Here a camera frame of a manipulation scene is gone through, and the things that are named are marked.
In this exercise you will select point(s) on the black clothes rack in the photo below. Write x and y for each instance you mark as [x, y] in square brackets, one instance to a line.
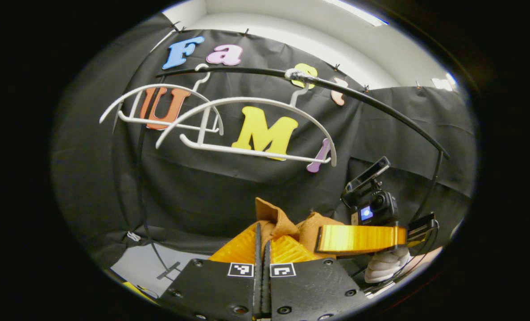
[256, 70]

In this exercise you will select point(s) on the small ceiling light panel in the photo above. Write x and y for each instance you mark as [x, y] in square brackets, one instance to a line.
[444, 83]

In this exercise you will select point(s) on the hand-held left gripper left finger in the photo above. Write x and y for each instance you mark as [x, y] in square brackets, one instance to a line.
[211, 290]

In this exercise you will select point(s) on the small white object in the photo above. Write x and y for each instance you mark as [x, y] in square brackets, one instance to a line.
[134, 236]

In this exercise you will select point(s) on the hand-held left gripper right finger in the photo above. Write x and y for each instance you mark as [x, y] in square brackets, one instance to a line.
[309, 290]

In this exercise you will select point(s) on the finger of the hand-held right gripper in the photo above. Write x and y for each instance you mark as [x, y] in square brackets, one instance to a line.
[358, 238]

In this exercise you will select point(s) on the brown collared shirt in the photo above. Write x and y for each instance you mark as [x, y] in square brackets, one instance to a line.
[276, 218]

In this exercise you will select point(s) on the black backdrop cloth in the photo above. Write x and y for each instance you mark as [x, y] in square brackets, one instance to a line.
[202, 187]

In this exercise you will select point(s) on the white plastic hanger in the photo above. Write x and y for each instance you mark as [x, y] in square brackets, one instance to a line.
[134, 104]
[204, 125]

